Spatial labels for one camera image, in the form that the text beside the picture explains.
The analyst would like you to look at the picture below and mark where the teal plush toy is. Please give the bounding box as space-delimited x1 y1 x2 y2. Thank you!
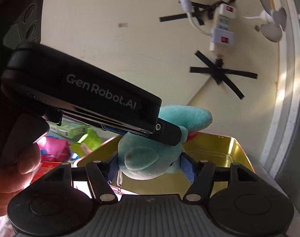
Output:
118 105 213 180

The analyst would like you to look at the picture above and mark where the green tissue pack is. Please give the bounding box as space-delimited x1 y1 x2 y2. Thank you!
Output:
48 120 88 139

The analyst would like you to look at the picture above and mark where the magenta pouch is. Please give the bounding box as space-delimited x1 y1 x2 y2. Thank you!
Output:
37 136 71 162

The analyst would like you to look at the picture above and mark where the red card box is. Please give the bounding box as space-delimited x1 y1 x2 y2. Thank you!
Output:
30 162 60 183

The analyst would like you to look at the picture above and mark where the person's left hand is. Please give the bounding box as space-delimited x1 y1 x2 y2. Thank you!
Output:
0 143 41 217

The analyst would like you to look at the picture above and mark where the gold metal tin box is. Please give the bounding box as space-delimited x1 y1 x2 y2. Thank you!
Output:
75 133 253 197

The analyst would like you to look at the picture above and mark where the black tape cross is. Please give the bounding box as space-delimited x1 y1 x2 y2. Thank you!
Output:
190 50 258 100

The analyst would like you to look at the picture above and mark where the white power strip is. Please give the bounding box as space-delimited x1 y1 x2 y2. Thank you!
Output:
209 3 236 55

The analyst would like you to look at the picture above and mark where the white small fan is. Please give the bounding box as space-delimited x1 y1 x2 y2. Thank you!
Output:
259 0 287 42

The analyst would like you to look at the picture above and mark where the black camera box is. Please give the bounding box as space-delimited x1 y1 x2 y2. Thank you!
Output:
0 0 43 49

